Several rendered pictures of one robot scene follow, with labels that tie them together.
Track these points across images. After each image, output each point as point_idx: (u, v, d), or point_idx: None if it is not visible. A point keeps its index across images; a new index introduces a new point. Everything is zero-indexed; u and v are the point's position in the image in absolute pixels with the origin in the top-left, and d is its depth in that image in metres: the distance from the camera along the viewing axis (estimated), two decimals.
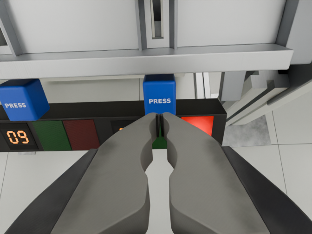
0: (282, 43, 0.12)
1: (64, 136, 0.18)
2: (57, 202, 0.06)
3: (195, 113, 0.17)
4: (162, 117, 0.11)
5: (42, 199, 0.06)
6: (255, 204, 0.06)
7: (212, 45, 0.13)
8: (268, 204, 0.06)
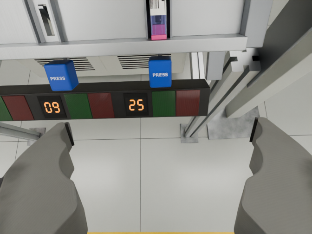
0: (243, 33, 0.18)
1: (87, 107, 0.24)
2: None
3: (186, 87, 0.23)
4: (256, 120, 0.10)
5: None
6: None
7: (196, 35, 0.19)
8: None
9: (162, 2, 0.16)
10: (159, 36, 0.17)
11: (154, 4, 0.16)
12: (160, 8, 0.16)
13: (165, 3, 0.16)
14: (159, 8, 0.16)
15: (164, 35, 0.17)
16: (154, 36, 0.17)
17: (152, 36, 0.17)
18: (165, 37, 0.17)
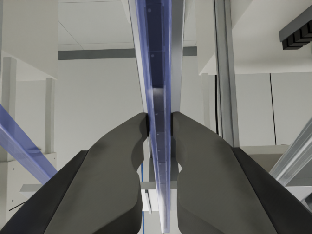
0: None
1: None
2: (48, 205, 0.06)
3: None
4: (172, 116, 0.11)
5: (31, 203, 0.06)
6: (264, 207, 0.06)
7: None
8: (278, 208, 0.06)
9: None
10: None
11: None
12: None
13: None
14: None
15: None
16: None
17: None
18: None
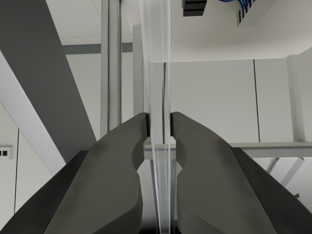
0: None
1: None
2: (48, 205, 0.06)
3: None
4: (172, 116, 0.11)
5: (32, 203, 0.06)
6: (264, 207, 0.06)
7: None
8: (277, 208, 0.06)
9: None
10: None
11: None
12: None
13: None
14: None
15: None
16: None
17: None
18: None
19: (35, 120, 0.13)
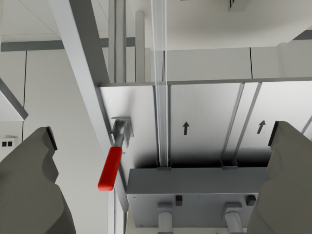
0: None
1: None
2: None
3: None
4: (276, 124, 0.10)
5: None
6: None
7: None
8: None
9: None
10: None
11: None
12: None
13: None
14: None
15: None
16: None
17: None
18: None
19: (77, 42, 0.19)
